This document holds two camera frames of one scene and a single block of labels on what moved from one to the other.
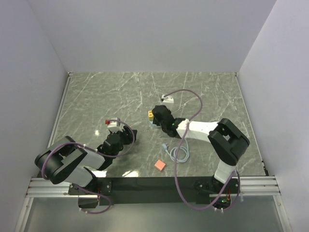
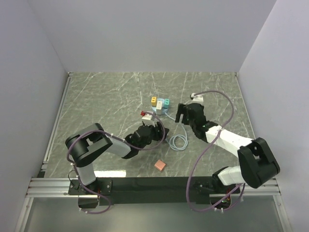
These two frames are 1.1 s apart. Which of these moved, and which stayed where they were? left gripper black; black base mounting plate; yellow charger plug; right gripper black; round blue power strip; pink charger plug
Moved: round blue power strip; yellow charger plug; right gripper black; left gripper black
Stayed: black base mounting plate; pink charger plug
